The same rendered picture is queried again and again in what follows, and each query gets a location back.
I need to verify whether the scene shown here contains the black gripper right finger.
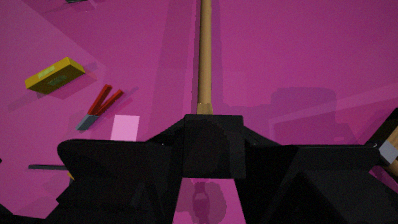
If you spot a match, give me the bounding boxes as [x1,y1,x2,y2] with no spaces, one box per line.
[233,126,381,224]

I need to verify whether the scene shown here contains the red-handled pliers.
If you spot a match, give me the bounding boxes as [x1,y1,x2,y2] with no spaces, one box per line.
[75,84,125,130]

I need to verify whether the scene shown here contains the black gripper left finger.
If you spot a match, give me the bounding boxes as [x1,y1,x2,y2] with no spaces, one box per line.
[57,118,184,224]

